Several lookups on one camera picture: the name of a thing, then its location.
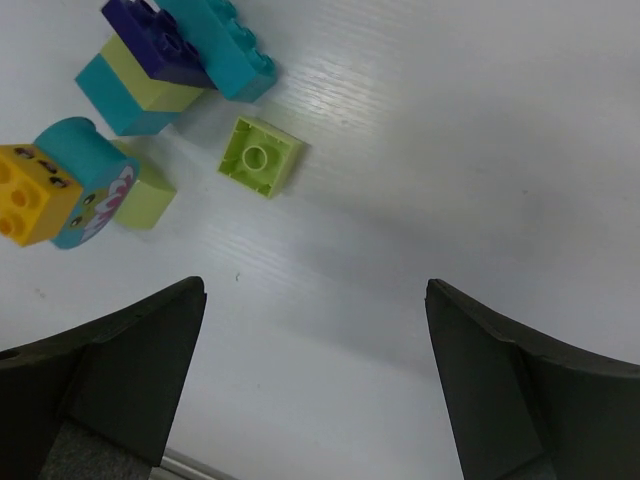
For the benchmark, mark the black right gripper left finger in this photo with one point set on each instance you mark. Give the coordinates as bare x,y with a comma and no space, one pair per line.
98,401

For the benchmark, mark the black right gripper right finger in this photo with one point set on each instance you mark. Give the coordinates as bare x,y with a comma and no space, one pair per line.
523,405

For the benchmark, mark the small lime lego brick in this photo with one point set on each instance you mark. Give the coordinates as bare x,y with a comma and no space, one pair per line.
260,156

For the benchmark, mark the teal and lime lego stack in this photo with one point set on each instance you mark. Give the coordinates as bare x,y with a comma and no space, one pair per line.
129,101

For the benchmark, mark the purple lego brick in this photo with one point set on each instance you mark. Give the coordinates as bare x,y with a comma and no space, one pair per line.
153,38

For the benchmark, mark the long teal lego brick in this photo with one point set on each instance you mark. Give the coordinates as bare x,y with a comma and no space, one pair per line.
228,50

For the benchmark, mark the teal lime yellow lego cluster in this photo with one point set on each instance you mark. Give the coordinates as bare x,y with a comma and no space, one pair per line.
71,181

